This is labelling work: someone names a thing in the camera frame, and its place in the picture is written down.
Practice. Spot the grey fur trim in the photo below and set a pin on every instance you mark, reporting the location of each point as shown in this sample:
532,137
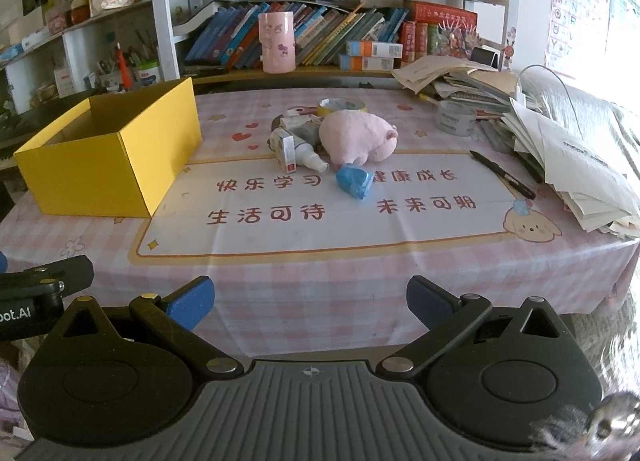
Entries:
605,416

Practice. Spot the pink plush pig toy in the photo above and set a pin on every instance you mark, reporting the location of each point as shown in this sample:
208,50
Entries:
355,133

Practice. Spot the black flat case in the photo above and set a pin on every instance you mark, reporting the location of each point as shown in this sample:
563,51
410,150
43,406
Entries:
200,68

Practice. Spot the white jar with green lid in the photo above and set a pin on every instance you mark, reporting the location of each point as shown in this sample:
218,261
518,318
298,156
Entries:
149,73

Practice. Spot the alphabet wall poster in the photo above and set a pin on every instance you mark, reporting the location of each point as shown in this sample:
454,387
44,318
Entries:
580,6

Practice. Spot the pile of papers and notebooks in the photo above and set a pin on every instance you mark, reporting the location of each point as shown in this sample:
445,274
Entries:
575,161

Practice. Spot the blue packet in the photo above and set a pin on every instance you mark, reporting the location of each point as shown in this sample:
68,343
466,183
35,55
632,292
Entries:
352,181

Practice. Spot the small white red box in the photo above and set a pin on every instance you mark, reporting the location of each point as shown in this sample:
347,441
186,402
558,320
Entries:
286,153

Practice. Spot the clear tape roll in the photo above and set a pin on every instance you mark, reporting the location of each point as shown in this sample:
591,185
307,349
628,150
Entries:
452,123

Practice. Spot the white spray bottle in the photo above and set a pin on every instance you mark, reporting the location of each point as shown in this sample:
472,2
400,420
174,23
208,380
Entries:
310,156

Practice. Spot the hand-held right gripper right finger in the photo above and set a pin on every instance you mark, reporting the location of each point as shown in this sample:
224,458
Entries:
427,298

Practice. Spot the red bottle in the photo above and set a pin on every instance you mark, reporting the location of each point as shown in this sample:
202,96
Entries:
122,68

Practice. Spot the red thick book set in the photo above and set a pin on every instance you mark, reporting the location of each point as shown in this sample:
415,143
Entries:
440,16

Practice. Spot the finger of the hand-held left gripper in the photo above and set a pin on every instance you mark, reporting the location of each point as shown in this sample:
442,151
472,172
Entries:
2,261
65,271

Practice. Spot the white shelf unit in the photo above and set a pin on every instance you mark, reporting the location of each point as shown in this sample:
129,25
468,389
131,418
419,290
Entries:
162,16

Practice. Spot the black marker pen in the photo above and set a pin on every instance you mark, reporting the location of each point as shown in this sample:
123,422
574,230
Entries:
500,173

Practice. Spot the row of leaning books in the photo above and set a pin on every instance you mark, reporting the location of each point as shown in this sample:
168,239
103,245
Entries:
230,36

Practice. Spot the pink cylindrical pen holder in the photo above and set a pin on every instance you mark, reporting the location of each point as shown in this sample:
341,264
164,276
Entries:
276,46

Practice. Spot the yellow cardboard box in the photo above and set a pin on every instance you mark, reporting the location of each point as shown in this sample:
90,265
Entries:
85,176

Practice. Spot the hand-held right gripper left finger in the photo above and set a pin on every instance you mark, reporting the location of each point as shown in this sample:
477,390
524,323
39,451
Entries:
192,298

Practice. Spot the yellow tape roll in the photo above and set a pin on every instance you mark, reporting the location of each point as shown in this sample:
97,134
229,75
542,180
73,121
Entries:
325,106

